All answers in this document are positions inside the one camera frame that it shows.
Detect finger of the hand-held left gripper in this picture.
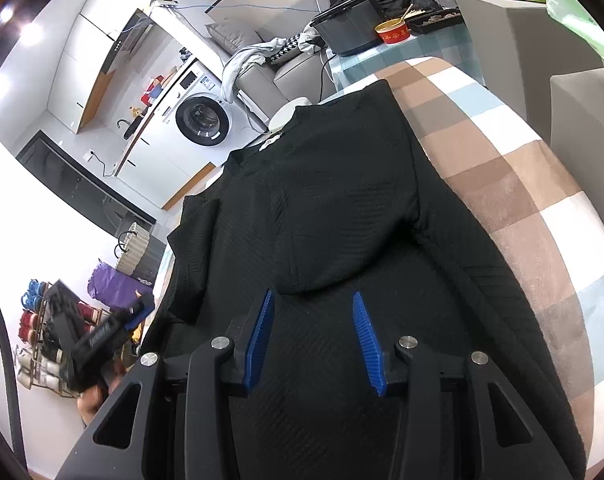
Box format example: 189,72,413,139
116,294,157,333

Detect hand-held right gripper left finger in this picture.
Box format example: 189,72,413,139
56,289,277,480

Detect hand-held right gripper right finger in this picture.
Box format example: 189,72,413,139
352,291,575,480

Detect black knit sweater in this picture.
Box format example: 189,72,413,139
142,79,588,480

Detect person's left hand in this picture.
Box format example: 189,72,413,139
76,357,125,428

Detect purple bag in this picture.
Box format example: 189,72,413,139
88,259,155,311

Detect shoe rack with shoes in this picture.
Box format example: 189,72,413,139
12,280,117,401

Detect striped woven basket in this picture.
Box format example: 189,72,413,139
114,222,155,276

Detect dark glass cabinet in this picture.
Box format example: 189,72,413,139
16,130,157,241

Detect white kitchen counter cabinets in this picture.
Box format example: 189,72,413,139
114,60,217,211

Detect white washing machine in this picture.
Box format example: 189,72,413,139
154,57,263,148

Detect white round stool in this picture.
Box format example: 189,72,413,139
268,100,313,133

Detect checkered plush blanket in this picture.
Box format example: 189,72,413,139
146,56,604,480

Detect white grey draped cloth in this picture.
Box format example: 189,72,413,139
222,37,290,103

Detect range hood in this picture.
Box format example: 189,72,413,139
102,10,155,76

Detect grey sofa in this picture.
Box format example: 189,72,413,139
205,0,463,111

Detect teal checkered tablecloth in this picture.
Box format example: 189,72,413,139
327,25,485,96

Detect houndstooth pillow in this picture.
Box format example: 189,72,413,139
269,32,313,66

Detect white crumpled cloth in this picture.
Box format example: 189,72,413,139
297,25,327,56

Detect red bowl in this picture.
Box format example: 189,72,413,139
374,17,413,46

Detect black food tray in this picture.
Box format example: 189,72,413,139
407,7,465,36

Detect grey low cabinet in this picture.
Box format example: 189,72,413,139
452,0,604,111

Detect green printed plastic bag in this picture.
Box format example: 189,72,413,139
542,0,604,68

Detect black cable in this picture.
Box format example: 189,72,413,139
0,265,30,471

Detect white wall cabinets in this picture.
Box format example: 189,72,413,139
46,0,132,133

